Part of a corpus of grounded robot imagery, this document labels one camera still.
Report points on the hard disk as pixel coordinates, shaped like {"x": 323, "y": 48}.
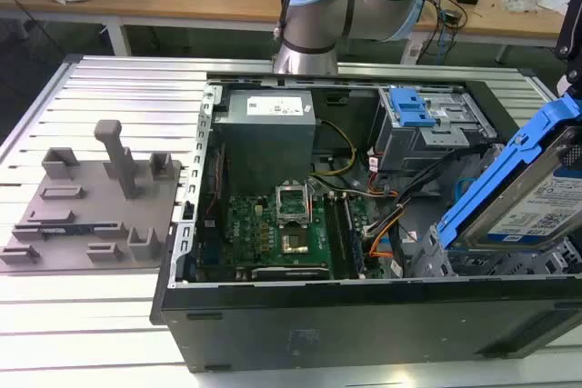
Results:
{"x": 523, "y": 206}

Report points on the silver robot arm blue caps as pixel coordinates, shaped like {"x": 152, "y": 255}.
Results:
{"x": 314, "y": 20}

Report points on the metal disk bay cage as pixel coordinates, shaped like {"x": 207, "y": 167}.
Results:
{"x": 427, "y": 261}

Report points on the black RAM slot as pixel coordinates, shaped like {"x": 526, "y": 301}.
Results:
{"x": 354, "y": 242}
{"x": 335, "y": 233}

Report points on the blue plastic drive latch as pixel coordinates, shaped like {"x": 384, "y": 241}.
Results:
{"x": 411, "y": 108}

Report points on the gray metal drive cage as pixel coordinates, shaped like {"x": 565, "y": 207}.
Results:
{"x": 404, "y": 147}

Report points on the thin metal locking lever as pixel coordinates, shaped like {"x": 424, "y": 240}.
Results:
{"x": 309, "y": 206}

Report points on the gray power supply unit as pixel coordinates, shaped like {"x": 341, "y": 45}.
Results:
{"x": 263, "y": 147}

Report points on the CPU socket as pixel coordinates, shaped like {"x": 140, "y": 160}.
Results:
{"x": 295, "y": 245}

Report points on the wooden desk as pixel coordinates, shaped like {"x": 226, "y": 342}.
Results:
{"x": 204, "y": 2}

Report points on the black graphics card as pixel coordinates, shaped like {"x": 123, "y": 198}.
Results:
{"x": 291, "y": 273}

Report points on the black PC case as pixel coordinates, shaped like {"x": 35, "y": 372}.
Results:
{"x": 318, "y": 315}

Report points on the green motherboard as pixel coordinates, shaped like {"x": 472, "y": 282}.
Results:
{"x": 245, "y": 229}

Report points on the gray parts rack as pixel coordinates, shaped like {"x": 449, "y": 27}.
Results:
{"x": 91, "y": 224}

